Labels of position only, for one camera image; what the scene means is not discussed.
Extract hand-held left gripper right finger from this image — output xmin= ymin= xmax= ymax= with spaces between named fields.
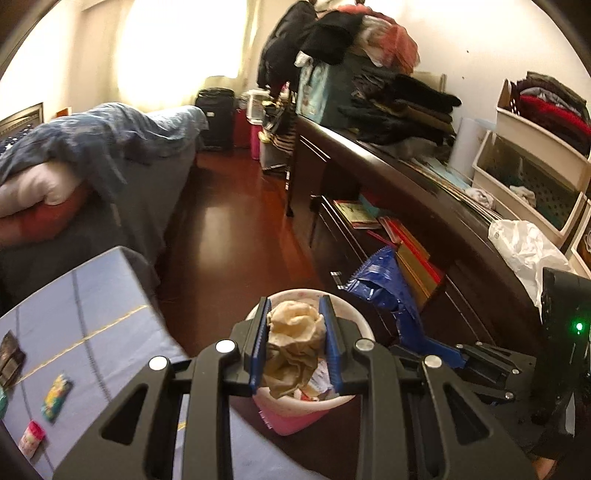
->
xmin=318 ymin=295 xmax=539 ymax=480

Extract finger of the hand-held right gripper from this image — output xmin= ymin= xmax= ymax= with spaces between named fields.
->
xmin=392 ymin=307 xmax=522 ymax=377
xmin=390 ymin=345 xmax=518 ymax=404

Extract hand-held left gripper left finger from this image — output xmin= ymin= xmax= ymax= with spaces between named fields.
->
xmin=53 ymin=296 xmax=273 ymax=480

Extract white wrapper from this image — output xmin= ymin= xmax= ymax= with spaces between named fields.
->
xmin=305 ymin=362 xmax=340 ymax=398

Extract beige paper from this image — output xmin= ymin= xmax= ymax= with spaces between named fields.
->
xmin=263 ymin=300 xmax=326 ymax=400

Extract dark blue snack packet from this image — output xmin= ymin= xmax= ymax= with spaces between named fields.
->
xmin=344 ymin=247 xmax=423 ymax=333

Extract pink trash bin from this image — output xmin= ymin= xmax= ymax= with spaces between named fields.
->
xmin=245 ymin=288 xmax=375 ymax=437

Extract person's right forearm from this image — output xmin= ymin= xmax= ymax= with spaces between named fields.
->
xmin=529 ymin=401 xmax=591 ymax=480

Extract white plastic bag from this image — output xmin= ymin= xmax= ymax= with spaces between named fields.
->
xmin=488 ymin=219 xmax=575 ymax=319

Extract stack of red books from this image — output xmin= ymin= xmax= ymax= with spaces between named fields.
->
xmin=379 ymin=216 xmax=446 ymax=296

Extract dark wooden dresser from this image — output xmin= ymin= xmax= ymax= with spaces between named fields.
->
xmin=284 ymin=115 xmax=555 ymax=361

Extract white cloth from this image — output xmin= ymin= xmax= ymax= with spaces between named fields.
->
xmin=508 ymin=185 xmax=539 ymax=208
xmin=464 ymin=186 xmax=497 ymax=208

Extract yellow green book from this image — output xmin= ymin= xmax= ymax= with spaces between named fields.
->
xmin=332 ymin=199 xmax=382 ymax=230

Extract flat magazines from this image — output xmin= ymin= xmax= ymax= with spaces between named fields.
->
xmin=399 ymin=154 xmax=504 ymax=217

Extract cream plastic storage drawers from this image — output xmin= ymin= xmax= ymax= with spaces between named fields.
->
xmin=471 ymin=78 xmax=591 ymax=278

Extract bed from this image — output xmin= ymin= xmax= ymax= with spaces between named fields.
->
xmin=0 ymin=104 xmax=208 ymax=305

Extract white paper roll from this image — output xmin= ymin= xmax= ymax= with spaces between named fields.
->
xmin=450 ymin=117 xmax=485 ymax=174

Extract white plastic bin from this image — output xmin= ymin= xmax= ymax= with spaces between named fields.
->
xmin=259 ymin=138 xmax=278 ymax=169

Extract green yellow packet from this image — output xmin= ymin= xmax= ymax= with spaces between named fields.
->
xmin=41 ymin=373 xmax=75 ymax=424

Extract red and dark folded clothes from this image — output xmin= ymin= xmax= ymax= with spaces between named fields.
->
xmin=510 ymin=71 xmax=591 ymax=155

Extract pink container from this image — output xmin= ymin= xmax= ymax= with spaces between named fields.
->
xmin=249 ymin=122 xmax=264 ymax=161

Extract striped bag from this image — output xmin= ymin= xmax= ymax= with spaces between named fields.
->
xmin=265 ymin=111 xmax=296 ymax=153

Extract red box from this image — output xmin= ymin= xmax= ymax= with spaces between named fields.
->
xmin=232 ymin=107 xmax=252 ymax=148

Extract black suitcase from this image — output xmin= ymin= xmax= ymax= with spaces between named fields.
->
xmin=194 ymin=88 xmax=236 ymax=151

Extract small black box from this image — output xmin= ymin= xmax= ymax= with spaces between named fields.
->
xmin=0 ymin=330 xmax=26 ymax=388

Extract cream board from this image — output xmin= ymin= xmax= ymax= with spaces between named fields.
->
xmin=411 ymin=71 xmax=448 ymax=100

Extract white jug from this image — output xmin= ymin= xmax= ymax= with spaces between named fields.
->
xmin=247 ymin=90 xmax=269 ymax=121

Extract teal bag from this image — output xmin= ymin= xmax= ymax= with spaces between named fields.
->
xmin=295 ymin=62 xmax=361 ymax=125

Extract pink folded quilt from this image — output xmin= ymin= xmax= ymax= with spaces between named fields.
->
xmin=0 ymin=161 xmax=81 ymax=217

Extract pile of hung clothes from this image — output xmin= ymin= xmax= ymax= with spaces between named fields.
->
xmin=295 ymin=0 xmax=421 ymax=75

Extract black coat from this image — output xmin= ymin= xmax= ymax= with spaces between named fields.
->
xmin=256 ymin=0 xmax=319 ymax=95

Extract pale window curtain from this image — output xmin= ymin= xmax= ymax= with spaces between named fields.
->
xmin=69 ymin=0 xmax=259 ymax=109

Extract dark wooden headboard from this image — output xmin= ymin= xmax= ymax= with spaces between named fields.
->
xmin=0 ymin=102 xmax=44 ymax=139

